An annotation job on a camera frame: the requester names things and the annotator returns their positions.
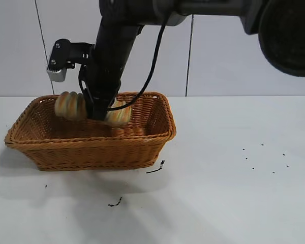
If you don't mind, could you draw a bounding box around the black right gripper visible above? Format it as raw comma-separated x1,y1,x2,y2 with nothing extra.
78,22,141,121

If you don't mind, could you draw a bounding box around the long striped bread loaf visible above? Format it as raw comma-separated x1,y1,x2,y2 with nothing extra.
54,91,132,127

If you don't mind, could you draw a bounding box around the brown woven wicker basket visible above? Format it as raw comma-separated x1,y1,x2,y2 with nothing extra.
4,91,177,171

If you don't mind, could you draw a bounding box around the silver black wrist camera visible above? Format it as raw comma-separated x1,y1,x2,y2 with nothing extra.
46,38,95,83

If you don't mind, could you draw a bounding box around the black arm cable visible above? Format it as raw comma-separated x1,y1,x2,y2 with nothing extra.
108,22,168,110

